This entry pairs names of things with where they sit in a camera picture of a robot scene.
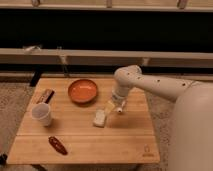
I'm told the white paper cup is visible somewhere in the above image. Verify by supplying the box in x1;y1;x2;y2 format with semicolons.
31;103;52;126

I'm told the white sponge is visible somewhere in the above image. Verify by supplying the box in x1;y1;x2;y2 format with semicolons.
93;109;106;127

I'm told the orange plate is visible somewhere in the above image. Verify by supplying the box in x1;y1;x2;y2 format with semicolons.
68;79;98;104

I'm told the dark chocolate bar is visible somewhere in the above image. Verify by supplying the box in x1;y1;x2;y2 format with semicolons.
36;89;54;103

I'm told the grey metal shelf rail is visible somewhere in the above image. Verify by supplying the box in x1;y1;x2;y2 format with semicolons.
0;47;213;68

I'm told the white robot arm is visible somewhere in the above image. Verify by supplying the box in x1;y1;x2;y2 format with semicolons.
111;65;213;171

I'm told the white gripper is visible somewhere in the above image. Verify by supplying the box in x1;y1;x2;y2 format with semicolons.
105;88;128;115

